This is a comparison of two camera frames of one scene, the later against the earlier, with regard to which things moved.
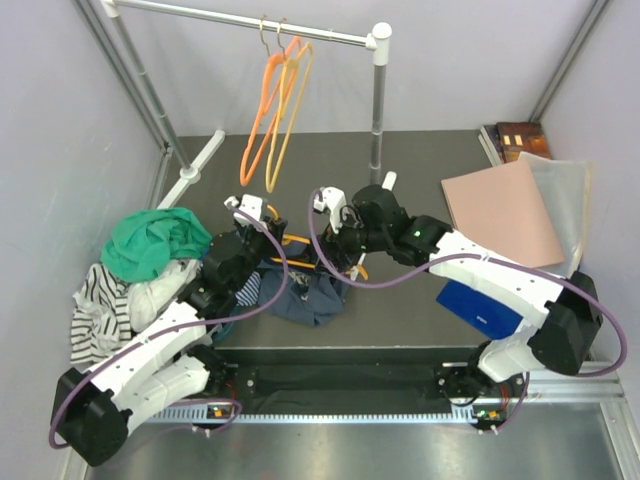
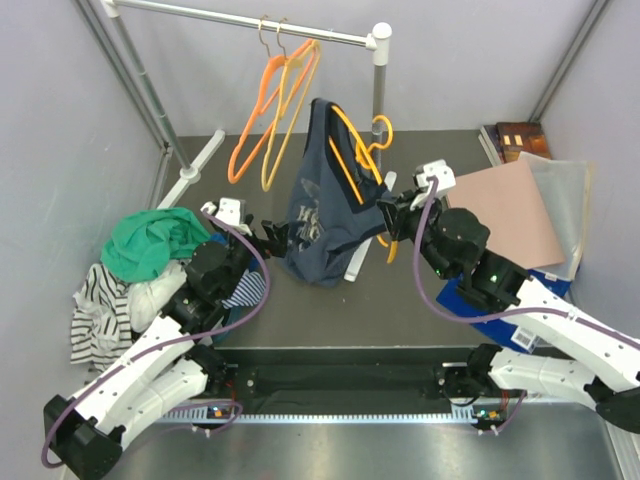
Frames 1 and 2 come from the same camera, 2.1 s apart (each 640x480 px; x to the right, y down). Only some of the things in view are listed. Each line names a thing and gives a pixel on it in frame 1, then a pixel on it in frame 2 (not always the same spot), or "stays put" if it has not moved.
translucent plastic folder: (566, 187) stays put
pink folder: (499, 211) stays put
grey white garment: (147, 298) stays put
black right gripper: (332, 243) to (398, 213)
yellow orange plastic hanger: (302, 239) to (364, 158)
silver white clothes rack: (379, 40) stays put
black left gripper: (276, 229) stays put
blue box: (479, 311) stays put
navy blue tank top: (314, 298) to (336, 208)
